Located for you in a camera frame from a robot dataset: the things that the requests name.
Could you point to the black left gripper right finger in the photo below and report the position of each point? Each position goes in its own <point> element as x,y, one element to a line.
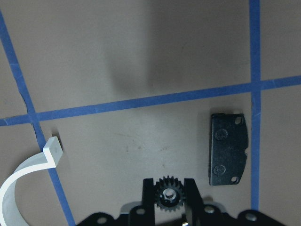
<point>197,213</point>

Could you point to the white half ring clamp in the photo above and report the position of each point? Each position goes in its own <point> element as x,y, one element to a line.
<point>47,159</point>

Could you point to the small black rectangular pad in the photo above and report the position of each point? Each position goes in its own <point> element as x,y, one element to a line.
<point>227,153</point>

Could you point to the small black bearing gear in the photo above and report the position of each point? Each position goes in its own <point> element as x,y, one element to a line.
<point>169,194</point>

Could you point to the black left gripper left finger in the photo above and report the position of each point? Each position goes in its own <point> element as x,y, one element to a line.
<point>144,213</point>

